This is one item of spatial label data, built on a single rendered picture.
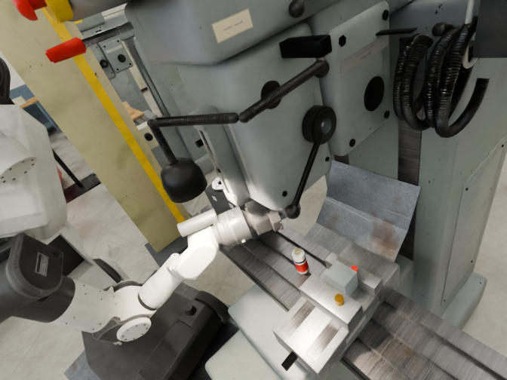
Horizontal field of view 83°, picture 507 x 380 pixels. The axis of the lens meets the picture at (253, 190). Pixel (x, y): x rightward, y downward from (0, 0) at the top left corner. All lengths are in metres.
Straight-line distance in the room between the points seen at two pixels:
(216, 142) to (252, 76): 0.14
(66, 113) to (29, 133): 1.49
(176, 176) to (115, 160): 1.85
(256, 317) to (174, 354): 0.50
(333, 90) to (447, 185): 0.48
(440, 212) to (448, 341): 0.35
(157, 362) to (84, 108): 1.58
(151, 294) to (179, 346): 0.65
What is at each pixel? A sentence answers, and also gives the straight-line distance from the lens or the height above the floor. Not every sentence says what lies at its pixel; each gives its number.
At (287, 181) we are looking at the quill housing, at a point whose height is 1.38.
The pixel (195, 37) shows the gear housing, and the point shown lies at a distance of 0.40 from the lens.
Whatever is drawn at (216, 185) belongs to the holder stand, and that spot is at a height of 1.13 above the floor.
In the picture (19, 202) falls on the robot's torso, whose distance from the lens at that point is 0.67.
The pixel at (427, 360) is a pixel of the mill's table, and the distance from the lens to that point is 0.86.
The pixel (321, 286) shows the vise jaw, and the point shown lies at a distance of 0.80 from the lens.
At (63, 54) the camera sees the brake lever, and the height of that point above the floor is 1.70.
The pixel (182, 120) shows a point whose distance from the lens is 0.41.
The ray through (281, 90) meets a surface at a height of 1.58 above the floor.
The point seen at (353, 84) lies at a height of 1.49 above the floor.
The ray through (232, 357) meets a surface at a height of 0.73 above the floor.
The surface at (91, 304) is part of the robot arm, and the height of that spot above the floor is 1.27.
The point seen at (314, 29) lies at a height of 1.61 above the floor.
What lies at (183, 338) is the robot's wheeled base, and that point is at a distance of 1.42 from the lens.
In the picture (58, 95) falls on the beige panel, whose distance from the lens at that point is 2.20.
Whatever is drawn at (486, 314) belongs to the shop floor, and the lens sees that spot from 2.02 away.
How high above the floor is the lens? 1.71
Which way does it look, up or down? 36 degrees down
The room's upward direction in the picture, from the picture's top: 21 degrees counter-clockwise
